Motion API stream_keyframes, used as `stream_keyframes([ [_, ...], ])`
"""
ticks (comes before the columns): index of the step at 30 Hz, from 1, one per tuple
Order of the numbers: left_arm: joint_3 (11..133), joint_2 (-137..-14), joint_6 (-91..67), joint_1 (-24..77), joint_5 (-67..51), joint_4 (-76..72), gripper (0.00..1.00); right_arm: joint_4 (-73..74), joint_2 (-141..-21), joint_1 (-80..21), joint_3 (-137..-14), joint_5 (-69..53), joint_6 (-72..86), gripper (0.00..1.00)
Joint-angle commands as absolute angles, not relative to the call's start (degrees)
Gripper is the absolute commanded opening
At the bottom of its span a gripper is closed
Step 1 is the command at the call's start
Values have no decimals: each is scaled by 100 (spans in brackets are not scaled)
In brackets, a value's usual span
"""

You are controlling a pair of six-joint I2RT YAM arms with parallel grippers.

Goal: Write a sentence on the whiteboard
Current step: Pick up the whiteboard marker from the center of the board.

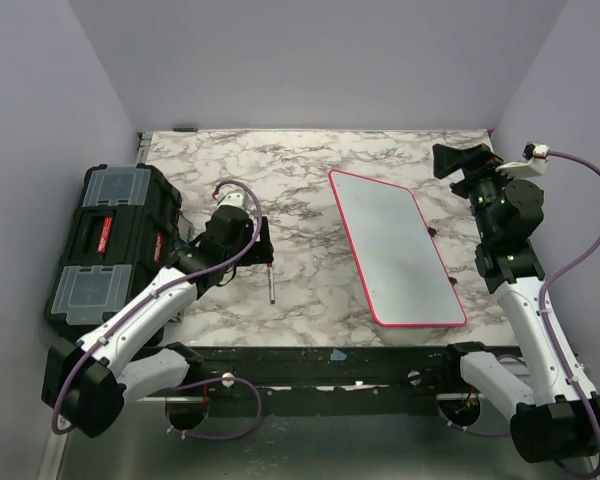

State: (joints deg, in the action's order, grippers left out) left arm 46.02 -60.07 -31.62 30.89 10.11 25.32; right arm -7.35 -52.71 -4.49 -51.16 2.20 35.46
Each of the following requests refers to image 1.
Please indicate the pink framed whiteboard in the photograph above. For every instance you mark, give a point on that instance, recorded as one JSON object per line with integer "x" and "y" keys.
{"x": 402, "y": 273}

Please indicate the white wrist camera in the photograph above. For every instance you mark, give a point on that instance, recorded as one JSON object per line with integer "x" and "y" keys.
{"x": 534, "y": 164}
{"x": 235, "y": 199}

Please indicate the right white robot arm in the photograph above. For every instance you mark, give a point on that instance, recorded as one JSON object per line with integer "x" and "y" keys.
{"x": 555, "y": 415}

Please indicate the white whiteboard marker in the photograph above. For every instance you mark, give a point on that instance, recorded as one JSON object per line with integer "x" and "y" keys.
{"x": 271, "y": 284}

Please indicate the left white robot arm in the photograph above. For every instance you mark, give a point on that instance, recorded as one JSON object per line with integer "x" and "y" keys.
{"x": 87, "y": 383}

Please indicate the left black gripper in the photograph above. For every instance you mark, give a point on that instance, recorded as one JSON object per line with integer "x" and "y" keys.
{"x": 263, "y": 252}

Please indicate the black plastic toolbox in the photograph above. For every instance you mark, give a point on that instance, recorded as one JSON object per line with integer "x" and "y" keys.
{"x": 123, "y": 228}

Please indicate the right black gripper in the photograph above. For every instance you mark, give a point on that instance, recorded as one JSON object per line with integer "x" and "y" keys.
{"x": 449, "y": 160}

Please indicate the black mounting rail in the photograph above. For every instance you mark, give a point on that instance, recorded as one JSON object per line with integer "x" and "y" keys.
{"x": 242, "y": 382}

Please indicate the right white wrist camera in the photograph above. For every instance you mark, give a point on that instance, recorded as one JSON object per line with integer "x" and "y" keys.
{"x": 534, "y": 164}

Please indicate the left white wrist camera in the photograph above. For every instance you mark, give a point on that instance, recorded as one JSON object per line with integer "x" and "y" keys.
{"x": 235, "y": 199}

